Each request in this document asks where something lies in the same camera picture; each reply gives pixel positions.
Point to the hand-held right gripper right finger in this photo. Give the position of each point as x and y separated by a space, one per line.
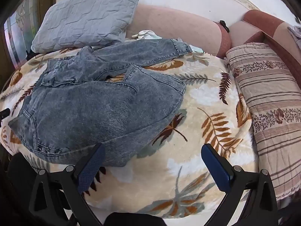
216 167

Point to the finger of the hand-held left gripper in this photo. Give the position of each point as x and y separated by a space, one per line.
4 114

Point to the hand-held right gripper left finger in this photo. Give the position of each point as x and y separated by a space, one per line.
92 166

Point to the grey-blue denim pants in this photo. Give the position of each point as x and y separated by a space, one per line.
94 103

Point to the leaf print fleece blanket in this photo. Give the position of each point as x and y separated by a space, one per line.
188 122

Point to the small black object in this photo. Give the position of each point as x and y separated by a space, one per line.
29 55

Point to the etched mirror door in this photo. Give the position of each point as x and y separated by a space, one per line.
21 30

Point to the striped floral bolster pillow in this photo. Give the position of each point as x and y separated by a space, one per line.
270 98

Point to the grey quilted pillow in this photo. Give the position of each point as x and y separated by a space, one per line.
87 16

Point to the white cloth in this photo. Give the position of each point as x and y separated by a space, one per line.
145 34

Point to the black clip on sofa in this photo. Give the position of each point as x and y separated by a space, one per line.
223 25

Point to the grey knitted cloth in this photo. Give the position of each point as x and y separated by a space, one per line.
295 33

